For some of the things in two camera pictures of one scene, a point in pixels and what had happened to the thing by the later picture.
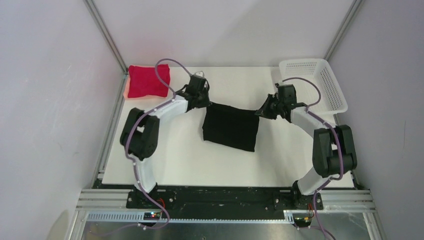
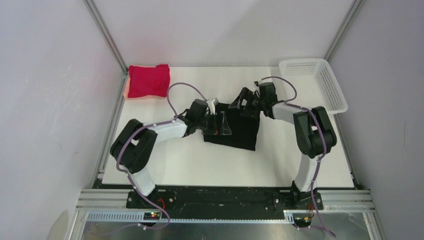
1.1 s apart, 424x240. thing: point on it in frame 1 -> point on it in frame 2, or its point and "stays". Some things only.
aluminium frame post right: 354,6 stays
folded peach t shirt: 126,93 stays
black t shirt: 230,126 stays
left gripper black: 206,102 -> 225,129
